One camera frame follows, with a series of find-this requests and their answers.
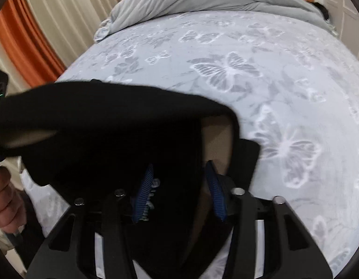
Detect orange curtain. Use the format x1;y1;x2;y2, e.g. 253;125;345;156
0;0;66;88

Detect person's left hand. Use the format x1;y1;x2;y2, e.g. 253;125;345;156
0;166;27;234

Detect white curtain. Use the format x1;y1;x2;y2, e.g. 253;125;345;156
22;0;123;67

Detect dark bag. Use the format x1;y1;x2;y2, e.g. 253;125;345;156
312;1;329;21

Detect black pants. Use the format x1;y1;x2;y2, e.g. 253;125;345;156
0;79;261;279

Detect white wardrobe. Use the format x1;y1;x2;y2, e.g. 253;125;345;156
322;0;359;56

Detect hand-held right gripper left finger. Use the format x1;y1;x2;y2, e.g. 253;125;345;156
27;163;157;279

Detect white patterned pillow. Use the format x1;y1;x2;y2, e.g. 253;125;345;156
94;19;114;42

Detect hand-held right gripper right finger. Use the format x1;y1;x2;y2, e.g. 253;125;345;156
204;160;332;279

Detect butterfly print bed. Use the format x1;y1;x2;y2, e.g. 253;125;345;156
21;10;359;279

